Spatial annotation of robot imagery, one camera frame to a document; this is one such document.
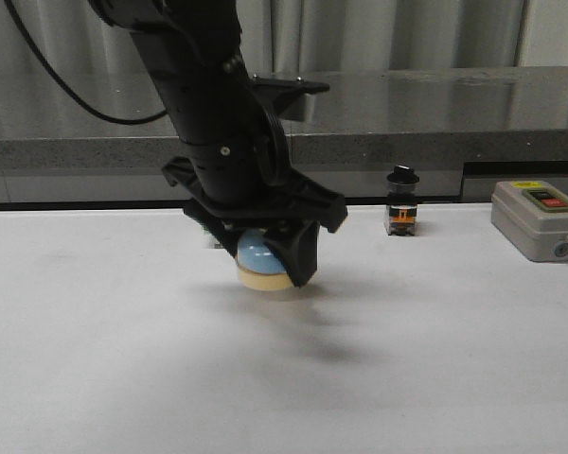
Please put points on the grey start stop switch box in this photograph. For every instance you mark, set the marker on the grey start stop switch box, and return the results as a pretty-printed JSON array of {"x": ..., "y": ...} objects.
[{"x": 533, "y": 216}]

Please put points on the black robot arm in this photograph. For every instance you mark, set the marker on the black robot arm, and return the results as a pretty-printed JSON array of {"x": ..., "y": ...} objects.
[{"x": 191, "y": 51}]

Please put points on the black rotary selector switch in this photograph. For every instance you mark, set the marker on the black rotary selector switch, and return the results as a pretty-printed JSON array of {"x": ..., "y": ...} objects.
[{"x": 401, "y": 211}]

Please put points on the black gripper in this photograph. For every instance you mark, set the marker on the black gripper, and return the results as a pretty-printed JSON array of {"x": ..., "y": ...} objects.
[{"x": 248, "y": 181}]

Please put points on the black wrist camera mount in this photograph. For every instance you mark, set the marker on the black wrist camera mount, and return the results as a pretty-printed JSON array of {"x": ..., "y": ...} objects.
[{"x": 289, "y": 99}]

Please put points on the grey curtain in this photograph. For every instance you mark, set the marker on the grey curtain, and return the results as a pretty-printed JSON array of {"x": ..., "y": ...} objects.
[{"x": 314, "y": 36}]

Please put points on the green push button switch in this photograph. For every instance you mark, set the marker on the green push button switch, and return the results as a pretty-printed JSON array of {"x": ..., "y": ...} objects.
[{"x": 209, "y": 240}]

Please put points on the blue and cream desk bell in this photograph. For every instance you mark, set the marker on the blue and cream desk bell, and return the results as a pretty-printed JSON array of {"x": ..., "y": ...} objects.
[{"x": 258, "y": 268}]

